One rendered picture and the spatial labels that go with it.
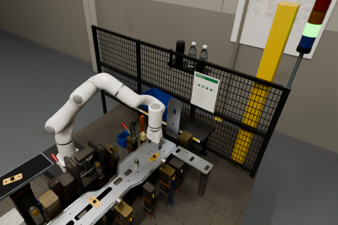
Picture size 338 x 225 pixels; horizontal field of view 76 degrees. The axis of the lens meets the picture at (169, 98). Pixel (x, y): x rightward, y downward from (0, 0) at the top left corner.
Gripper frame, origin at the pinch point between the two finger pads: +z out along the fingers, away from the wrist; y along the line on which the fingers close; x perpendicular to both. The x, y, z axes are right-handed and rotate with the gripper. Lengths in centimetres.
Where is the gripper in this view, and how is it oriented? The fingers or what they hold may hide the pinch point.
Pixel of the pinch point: (154, 144)
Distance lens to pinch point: 149.9
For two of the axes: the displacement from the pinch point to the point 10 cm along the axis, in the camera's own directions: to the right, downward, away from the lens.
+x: 6.0, -4.2, 6.8
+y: 8.0, 3.7, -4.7
